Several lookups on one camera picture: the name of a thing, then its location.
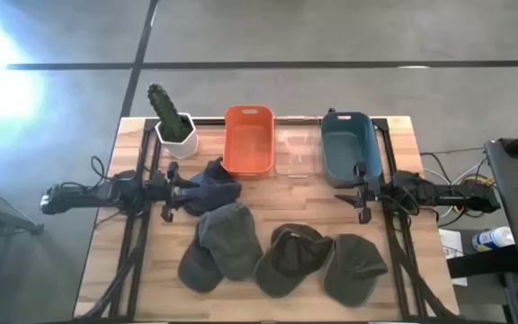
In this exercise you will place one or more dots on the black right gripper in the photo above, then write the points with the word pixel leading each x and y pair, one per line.
pixel 369 191

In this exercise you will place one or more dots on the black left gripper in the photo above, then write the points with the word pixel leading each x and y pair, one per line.
pixel 169 193

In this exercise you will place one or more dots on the navy blue cap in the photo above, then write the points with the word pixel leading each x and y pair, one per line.
pixel 216 189

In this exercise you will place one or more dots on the grey cap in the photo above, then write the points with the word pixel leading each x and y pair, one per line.
pixel 232 243

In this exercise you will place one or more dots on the olive green cap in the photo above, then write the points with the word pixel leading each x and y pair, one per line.
pixel 353 274

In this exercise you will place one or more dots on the dark olive cap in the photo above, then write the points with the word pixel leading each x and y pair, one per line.
pixel 292 256

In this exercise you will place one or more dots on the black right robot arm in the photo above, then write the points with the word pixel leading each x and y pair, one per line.
pixel 443 195

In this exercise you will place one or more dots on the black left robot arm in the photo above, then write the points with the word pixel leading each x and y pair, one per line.
pixel 83 195

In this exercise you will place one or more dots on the teal plastic bin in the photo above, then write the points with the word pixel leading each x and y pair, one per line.
pixel 342 150

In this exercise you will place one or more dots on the white hexagonal plant pot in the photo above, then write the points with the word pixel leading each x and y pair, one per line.
pixel 180 147

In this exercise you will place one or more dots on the clear plastic bin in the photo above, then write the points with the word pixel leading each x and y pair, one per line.
pixel 297 153

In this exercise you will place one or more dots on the orange plastic bin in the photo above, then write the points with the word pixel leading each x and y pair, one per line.
pixel 248 144

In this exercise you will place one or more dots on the green cactus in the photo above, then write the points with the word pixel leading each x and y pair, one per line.
pixel 167 114

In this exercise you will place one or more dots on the white paper sheet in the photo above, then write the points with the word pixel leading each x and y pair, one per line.
pixel 452 252

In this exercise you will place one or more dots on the white and blue bottle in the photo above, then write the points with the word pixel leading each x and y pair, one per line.
pixel 493 238

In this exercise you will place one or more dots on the grey side stand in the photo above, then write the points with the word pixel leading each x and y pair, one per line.
pixel 7 220

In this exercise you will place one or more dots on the black metal frame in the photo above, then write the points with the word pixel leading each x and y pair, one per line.
pixel 128 252

